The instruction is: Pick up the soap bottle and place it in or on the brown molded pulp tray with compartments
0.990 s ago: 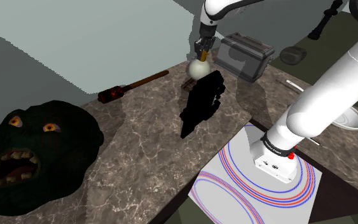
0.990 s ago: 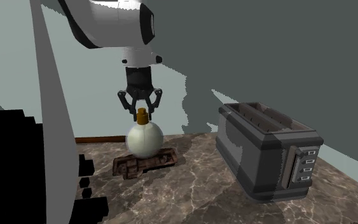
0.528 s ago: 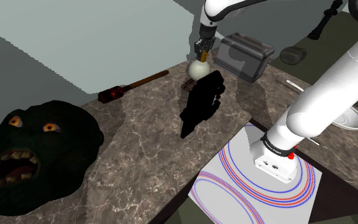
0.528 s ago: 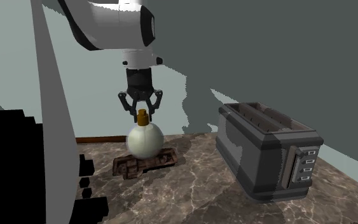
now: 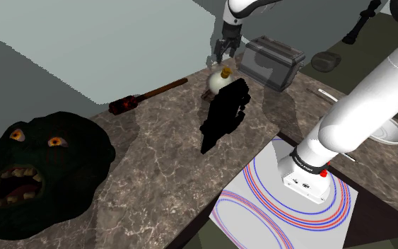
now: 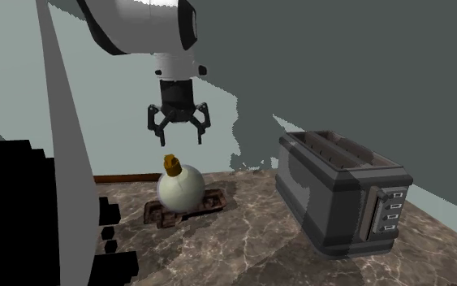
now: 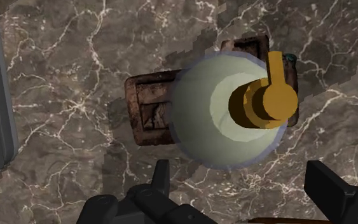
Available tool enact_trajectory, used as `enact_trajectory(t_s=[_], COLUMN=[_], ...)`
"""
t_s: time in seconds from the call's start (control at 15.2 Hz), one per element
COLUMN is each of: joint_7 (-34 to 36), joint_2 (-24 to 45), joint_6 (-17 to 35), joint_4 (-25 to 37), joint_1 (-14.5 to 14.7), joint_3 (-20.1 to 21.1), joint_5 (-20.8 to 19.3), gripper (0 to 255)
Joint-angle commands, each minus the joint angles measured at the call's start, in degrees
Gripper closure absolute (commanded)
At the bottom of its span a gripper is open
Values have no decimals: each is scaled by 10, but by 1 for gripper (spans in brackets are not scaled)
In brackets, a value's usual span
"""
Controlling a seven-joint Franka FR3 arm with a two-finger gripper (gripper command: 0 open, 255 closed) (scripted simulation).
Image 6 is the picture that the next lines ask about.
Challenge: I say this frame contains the brown wooden tray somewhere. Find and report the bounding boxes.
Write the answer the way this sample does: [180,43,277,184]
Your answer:
[143,188,228,230]

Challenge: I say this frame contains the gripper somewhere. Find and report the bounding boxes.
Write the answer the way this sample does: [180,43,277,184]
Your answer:
[147,78,213,148]

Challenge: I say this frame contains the round white bottle, yellow cap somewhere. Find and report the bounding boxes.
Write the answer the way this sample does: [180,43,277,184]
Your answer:
[156,154,207,214]

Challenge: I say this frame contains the grey toaster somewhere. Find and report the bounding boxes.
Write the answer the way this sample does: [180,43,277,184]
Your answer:
[274,130,414,261]

